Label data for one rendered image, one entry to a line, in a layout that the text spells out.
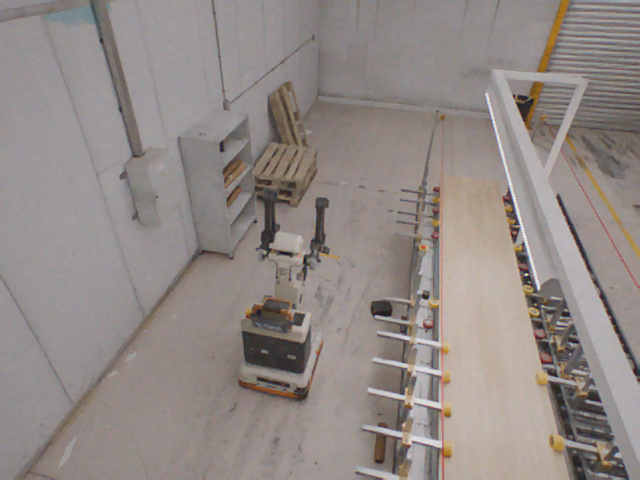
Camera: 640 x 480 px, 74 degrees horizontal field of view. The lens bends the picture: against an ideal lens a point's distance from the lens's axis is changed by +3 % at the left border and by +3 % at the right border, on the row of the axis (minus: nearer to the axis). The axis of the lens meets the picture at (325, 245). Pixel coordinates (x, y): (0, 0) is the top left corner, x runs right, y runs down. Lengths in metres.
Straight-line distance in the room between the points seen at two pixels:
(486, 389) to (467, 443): 0.44
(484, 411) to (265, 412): 1.82
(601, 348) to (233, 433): 3.03
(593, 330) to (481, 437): 1.68
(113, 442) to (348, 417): 1.89
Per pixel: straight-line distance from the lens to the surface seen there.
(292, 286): 3.55
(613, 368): 1.32
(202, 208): 5.09
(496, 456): 2.92
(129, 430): 4.08
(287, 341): 3.46
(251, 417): 3.90
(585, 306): 1.47
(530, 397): 3.25
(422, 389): 3.38
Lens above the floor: 3.32
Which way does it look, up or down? 37 degrees down
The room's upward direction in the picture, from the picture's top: 3 degrees clockwise
